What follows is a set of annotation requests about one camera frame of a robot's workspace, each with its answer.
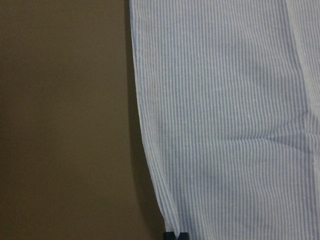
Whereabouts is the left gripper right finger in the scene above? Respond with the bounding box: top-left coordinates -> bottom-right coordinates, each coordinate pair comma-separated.
178,232 -> 190,240

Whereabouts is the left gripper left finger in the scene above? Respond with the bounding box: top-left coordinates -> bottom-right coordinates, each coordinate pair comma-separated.
163,231 -> 176,240

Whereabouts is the blue striped button shirt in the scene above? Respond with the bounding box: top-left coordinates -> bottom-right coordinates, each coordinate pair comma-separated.
129,0 -> 320,240

